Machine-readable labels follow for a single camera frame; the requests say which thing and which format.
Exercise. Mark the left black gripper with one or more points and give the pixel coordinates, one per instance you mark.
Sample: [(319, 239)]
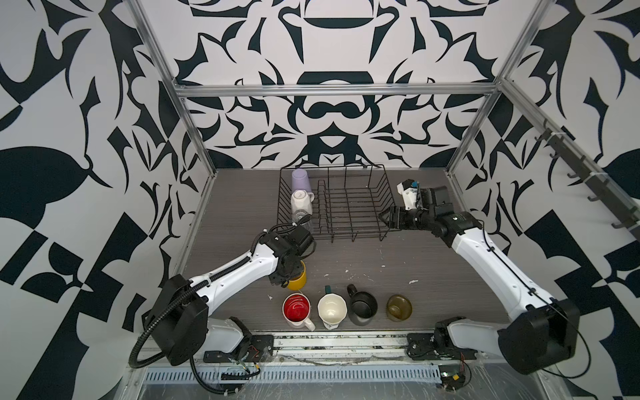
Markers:
[(297, 271)]

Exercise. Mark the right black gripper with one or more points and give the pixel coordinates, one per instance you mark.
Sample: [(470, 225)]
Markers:
[(400, 222)]

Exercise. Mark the yellow mug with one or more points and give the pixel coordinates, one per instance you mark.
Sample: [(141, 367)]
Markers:
[(300, 281)]

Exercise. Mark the black wire dish rack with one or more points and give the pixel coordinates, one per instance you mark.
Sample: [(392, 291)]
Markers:
[(348, 201)]

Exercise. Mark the white ceramic mug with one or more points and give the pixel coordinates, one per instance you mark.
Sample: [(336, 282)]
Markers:
[(302, 202)]

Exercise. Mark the lavender plastic cup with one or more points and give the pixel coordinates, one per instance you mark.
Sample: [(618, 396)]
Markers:
[(300, 180)]

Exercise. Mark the clear glass cup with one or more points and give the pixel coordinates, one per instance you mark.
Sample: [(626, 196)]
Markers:
[(304, 219)]

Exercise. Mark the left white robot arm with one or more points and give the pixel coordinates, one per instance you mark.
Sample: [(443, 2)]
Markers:
[(180, 322)]

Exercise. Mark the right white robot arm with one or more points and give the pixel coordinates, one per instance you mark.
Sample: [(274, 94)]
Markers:
[(542, 331)]

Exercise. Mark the red and white mug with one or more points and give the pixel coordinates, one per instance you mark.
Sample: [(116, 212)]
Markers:
[(297, 312)]

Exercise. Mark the black mug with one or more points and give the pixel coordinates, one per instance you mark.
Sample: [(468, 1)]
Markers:
[(362, 306)]

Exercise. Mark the olive green glass cup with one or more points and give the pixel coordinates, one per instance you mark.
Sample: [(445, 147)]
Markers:
[(399, 308)]

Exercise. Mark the small green circuit board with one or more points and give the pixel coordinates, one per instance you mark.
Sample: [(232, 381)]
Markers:
[(454, 378)]

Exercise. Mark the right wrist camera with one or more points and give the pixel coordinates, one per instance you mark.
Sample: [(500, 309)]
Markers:
[(410, 191)]

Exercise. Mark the cream mug green handle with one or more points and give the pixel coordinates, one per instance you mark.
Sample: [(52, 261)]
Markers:
[(332, 309)]

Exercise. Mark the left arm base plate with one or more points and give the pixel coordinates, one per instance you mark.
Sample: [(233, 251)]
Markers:
[(256, 349)]

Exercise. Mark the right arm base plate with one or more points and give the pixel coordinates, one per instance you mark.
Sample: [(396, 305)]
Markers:
[(426, 346)]

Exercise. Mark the white slotted cable duct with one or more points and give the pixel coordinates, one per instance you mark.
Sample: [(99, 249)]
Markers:
[(329, 374)]

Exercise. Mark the aluminium frame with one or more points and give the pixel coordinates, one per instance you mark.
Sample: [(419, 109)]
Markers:
[(502, 84)]

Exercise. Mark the wall hook rail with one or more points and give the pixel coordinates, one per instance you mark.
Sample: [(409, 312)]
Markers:
[(584, 170)]

